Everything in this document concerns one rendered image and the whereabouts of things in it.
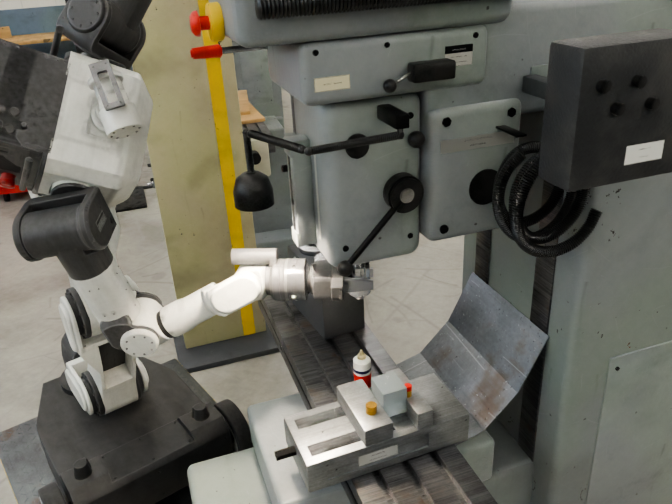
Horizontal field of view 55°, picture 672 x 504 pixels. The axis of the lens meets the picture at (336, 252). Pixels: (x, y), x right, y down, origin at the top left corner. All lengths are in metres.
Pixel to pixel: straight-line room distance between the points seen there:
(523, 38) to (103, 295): 0.92
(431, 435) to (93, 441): 1.12
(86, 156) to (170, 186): 1.70
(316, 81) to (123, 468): 1.28
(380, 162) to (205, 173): 1.91
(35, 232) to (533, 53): 0.95
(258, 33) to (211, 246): 2.20
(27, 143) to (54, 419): 1.15
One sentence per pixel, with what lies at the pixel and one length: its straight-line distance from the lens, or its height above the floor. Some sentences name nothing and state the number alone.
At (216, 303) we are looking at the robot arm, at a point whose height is 1.22.
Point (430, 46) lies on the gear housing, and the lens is 1.11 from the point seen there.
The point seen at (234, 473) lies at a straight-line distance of 1.65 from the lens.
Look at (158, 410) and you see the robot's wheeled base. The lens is 2.14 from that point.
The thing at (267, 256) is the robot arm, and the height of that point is 1.29.
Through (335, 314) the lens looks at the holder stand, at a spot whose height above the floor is 1.00.
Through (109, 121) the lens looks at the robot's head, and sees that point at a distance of 1.23.
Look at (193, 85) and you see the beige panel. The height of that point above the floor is 1.33.
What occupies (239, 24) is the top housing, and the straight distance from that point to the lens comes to 1.00.
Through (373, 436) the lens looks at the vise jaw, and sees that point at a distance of 1.27.
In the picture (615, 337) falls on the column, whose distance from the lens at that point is 1.46.
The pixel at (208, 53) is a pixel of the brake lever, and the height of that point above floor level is 1.70.
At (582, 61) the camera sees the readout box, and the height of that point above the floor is 1.71.
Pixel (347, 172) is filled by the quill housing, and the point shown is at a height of 1.50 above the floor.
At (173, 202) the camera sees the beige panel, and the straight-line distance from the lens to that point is 3.01.
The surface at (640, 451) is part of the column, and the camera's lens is 1.74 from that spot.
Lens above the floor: 1.88
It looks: 26 degrees down
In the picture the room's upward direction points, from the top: 3 degrees counter-clockwise
